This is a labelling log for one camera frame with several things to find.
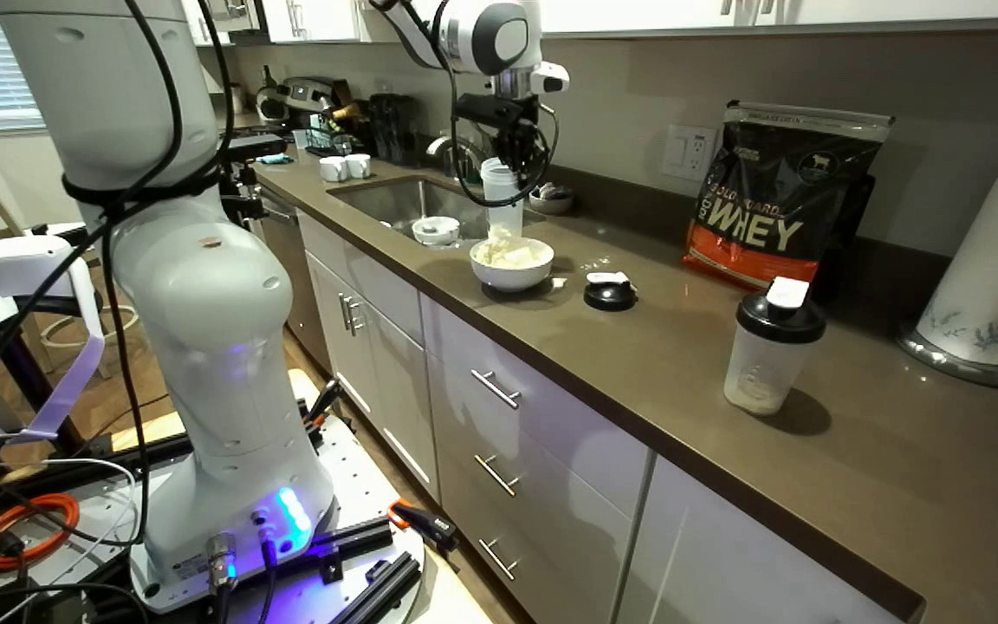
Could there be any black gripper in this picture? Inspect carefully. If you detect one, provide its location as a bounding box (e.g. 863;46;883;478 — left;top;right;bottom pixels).
487;95;551;187

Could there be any translucent plastic cup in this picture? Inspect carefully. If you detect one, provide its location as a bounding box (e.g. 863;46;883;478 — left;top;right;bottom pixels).
478;155;529;240

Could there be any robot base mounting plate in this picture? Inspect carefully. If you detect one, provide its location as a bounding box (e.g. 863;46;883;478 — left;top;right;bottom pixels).
130;413;458;624

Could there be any white bowl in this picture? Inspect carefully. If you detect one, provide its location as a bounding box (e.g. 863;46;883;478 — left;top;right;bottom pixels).
469;222;558;295

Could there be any black bottle lid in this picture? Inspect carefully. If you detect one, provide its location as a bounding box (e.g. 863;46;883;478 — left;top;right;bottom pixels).
583;270;643;311

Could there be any shaker bottle with black lid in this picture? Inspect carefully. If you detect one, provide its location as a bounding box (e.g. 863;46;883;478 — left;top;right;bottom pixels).
721;273;828;418

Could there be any small white black dish holder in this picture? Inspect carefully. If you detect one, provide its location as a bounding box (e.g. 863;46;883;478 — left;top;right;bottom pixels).
527;179;579;218

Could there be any chrome faucet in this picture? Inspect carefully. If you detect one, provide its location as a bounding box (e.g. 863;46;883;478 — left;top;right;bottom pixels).
423;129;487;192

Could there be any small white cup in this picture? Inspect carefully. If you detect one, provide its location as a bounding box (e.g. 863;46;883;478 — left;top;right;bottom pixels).
408;213;466;254

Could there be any steel kitchen sink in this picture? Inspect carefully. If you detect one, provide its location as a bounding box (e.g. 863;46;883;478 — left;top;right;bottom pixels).
330;175;529;247

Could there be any black whey protein bag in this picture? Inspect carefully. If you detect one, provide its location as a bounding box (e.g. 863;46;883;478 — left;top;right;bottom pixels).
684;97;898;295

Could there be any white upper cabinet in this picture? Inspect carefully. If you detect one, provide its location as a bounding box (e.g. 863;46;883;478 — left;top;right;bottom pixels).
538;0;998;40

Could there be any metal paper towel holder base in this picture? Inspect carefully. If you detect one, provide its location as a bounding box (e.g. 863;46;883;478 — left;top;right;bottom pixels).
898;321;998;391

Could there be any white paper towel roll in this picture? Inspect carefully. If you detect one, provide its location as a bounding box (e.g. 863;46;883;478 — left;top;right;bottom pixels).
911;146;998;373

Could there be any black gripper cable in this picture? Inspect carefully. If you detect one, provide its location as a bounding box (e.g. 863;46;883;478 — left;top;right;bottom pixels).
444;64;561;213

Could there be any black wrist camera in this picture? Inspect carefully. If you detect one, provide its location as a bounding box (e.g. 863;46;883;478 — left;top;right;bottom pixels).
450;95;514;129

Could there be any white wall outlet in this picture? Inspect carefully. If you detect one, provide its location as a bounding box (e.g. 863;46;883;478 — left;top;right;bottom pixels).
658;120;721;185

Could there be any metal cabinet door handle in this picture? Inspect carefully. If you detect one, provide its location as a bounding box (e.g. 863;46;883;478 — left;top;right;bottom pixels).
337;287;372;341

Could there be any metal drawer handle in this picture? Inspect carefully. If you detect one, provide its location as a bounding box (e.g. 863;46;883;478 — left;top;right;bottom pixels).
469;365;527;413
473;450;524;498
475;533;524;585

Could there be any black clamp orange handle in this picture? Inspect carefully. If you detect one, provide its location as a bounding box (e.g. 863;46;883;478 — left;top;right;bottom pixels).
390;496;461;556

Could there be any white chair frame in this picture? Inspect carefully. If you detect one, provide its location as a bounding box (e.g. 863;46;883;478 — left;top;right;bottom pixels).
0;235;108;444

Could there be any orange cable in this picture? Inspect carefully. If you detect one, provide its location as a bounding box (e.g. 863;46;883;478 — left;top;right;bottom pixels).
0;490;84;579

